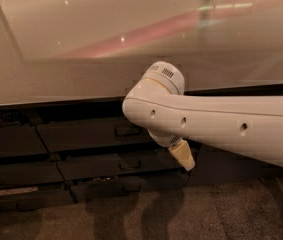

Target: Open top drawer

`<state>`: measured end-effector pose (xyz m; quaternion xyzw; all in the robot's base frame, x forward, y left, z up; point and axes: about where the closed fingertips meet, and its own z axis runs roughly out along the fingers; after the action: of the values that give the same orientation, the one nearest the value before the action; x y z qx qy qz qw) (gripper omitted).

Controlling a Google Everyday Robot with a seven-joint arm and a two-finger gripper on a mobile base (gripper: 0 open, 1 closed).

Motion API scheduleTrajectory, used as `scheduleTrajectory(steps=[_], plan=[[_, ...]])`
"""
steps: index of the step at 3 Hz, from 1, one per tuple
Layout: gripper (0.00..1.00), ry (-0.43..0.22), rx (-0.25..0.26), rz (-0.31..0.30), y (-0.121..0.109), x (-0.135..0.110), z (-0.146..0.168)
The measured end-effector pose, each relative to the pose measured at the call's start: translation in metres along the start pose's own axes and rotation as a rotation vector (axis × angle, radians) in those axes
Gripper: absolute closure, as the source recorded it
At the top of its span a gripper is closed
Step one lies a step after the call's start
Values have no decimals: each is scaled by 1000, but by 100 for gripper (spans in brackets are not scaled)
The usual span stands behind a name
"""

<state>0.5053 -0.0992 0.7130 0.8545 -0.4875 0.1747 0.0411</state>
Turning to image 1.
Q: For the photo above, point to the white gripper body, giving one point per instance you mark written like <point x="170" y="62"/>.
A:
<point x="165" y="139"/>

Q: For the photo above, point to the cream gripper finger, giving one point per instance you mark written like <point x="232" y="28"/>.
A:
<point x="182" y="153"/>

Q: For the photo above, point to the dark top drawer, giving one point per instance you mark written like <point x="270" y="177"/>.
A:
<point x="91" y="133"/>

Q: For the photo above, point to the dark drawer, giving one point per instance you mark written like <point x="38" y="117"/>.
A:
<point x="117" y="164"/>
<point x="126" y="185"/>
<point x="91" y="133"/>

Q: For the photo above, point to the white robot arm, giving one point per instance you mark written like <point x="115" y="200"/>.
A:
<point x="251" y="126"/>

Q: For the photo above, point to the dark middle drawer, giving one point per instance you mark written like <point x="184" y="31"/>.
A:
<point x="117" y="164"/>

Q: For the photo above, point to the dark bottom drawer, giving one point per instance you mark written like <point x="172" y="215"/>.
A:
<point x="126" y="185"/>

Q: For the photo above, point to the dark left drawer column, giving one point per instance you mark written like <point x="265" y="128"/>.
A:
<point x="29" y="178"/>

